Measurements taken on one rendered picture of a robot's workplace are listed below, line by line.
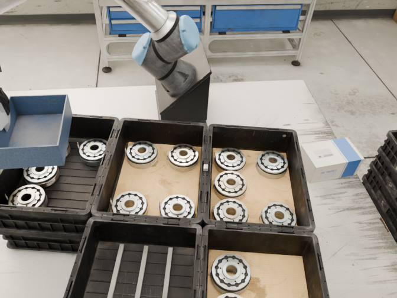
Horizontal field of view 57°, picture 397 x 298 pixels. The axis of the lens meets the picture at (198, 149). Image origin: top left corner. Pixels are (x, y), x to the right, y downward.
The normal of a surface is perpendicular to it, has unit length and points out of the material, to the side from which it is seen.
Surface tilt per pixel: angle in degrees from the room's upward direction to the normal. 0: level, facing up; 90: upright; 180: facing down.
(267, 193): 0
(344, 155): 0
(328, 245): 0
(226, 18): 90
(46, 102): 90
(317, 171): 90
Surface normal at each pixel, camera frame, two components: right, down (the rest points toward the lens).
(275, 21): 0.13, 0.71
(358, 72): 0.04, -0.70
